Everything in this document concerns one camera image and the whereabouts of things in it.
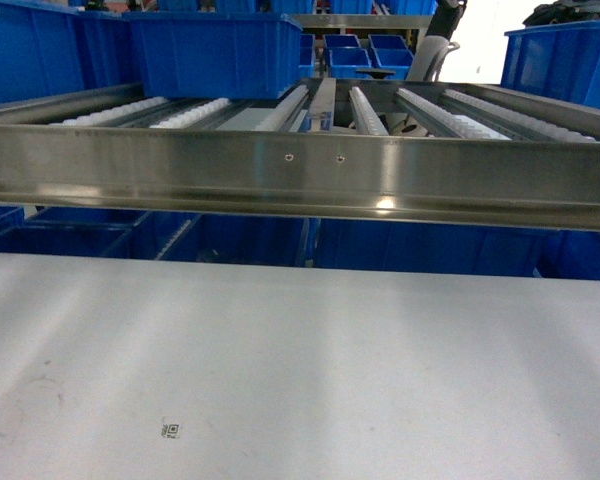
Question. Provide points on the blue bin under shelf centre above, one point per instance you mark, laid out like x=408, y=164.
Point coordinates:
x=429, y=248

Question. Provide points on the blue bin under shelf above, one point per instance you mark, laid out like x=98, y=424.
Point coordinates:
x=429, y=248
x=66, y=241

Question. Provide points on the stainless steel shelf rack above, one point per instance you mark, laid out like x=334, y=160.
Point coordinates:
x=364, y=149

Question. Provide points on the blue bin under shelf left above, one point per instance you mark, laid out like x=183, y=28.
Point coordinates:
x=66, y=241

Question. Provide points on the small blue bin background left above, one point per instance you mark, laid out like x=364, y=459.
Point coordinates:
x=344, y=63

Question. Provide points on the small blue bin background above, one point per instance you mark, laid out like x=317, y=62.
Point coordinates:
x=344, y=63
x=397, y=60

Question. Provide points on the blue bin on rollers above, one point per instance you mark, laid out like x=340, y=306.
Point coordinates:
x=212, y=55

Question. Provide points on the small blue bin background right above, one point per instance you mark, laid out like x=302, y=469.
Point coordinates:
x=397, y=60

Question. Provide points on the QR code sticker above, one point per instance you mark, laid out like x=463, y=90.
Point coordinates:
x=171, y=430

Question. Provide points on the blue bin far right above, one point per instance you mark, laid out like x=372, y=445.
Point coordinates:
x=560, y=61

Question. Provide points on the large blue bin far left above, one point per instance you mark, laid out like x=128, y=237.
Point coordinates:
x=48, y=49

